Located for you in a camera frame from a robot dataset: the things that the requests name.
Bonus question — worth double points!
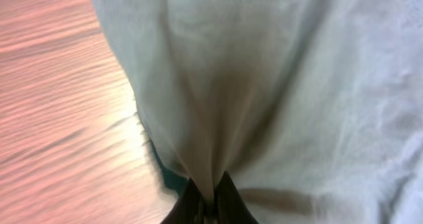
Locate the grey shorts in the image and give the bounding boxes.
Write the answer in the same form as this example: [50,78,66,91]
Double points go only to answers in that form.
[91,0,422,223]

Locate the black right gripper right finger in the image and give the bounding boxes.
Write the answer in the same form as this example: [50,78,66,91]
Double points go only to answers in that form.
[214,172,258,224]

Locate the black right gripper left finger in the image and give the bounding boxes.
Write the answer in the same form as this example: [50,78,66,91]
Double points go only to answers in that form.
[161,179,205,224]

